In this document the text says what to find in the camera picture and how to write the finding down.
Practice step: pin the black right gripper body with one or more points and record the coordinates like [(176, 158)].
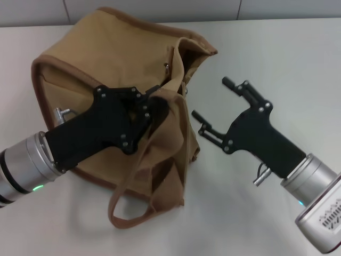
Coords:
[(255, 136)]

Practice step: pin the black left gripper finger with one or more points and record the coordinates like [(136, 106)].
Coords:
[(136, 136), (136, 94)]

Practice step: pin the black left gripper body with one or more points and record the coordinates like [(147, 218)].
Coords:
[(101, 125)]

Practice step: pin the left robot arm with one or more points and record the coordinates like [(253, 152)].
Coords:
[(24, 165)]

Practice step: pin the khaki canvas food bag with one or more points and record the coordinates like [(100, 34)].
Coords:
[(106, 53)]

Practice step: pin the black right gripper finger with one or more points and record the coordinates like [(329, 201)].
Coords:
[(213, 133), (249, 92)]

